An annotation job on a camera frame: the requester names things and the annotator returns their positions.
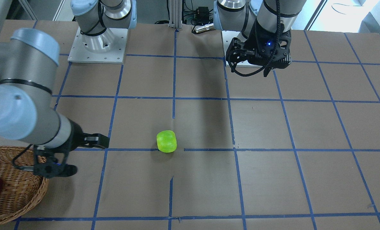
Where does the aluminium frame post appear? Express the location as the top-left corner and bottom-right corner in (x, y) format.
(168, 0), (184, 30)

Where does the wicker basket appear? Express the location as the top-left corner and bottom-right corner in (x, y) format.
(0, 146), (49, 225)

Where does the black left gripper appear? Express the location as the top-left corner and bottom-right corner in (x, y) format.
(225, 22), (291, 77)

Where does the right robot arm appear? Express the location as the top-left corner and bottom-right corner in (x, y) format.
(0, 0), (110, 179)

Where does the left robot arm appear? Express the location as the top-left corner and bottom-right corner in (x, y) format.
(213, 0), (306, 77)

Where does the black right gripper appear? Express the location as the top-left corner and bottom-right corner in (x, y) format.
(33, 123), (110, 179)

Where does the green apple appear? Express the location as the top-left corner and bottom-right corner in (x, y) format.
(156, 130), (177, 153)

